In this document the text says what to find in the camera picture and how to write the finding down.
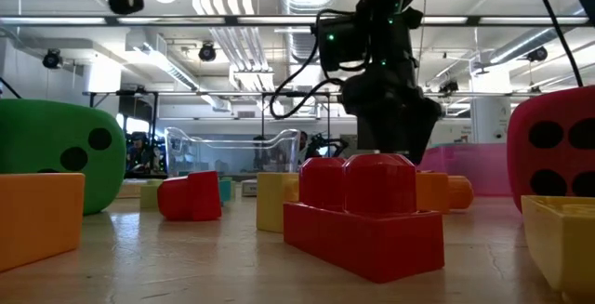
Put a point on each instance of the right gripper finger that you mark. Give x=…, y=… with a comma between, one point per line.
x=413, y=141
x=374, y=139

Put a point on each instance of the tall orange brick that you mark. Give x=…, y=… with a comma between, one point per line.
x=437, y=192

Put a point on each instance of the red foam dice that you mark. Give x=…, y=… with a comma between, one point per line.
x=516, y=164

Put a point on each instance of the red two-stud brick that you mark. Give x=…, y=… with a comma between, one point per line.
x=362, y=243
x=190, y=197

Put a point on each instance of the yellow-orange brick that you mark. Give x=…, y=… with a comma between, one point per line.
x=558, y=243

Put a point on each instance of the green foam dice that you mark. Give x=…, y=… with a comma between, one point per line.
x=42, y=136

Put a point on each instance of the background black robot arm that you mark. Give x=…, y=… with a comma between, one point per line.
x=325, y=143

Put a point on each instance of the pink plastic bin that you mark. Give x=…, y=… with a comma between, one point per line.
x=479, y=169

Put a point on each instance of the person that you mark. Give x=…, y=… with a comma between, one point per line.
x=303, y=143
x=139, y=153

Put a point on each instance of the white round pillar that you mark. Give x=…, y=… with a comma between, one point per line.
x=490, y=118

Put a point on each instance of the clear plastic bin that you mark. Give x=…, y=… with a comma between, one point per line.
x=290, y=150

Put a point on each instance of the yellow four-stud brick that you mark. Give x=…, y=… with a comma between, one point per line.
x=274, y=202

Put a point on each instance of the lime green four-stud brick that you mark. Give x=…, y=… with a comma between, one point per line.
x=233, y=189

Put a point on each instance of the blue single-stud brick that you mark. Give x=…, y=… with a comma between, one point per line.
x=225, y=191

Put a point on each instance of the pale green four-stud brick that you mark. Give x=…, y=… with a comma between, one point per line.
x=149, y=196

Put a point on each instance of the black ceiling-hung camera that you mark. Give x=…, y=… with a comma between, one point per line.
x=537, y=54
x=448, y=86
x=52, y=58
x=207, y=52

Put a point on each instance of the black background workstation frame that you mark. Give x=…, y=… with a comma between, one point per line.
x=154, y=109

